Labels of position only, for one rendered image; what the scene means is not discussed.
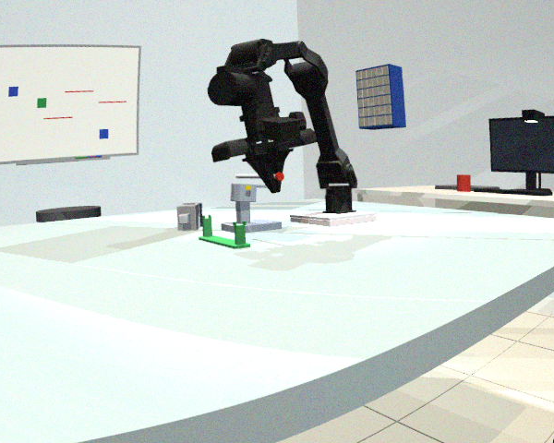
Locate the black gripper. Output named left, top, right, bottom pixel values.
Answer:
left=211, top=102, right=318, bottom=194

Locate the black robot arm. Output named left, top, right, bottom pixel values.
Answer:
left=207, top=39, right=357, bottom=214

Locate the long grey pin with red cap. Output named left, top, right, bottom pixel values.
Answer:
left=236, top=173, right=284, bottom=181

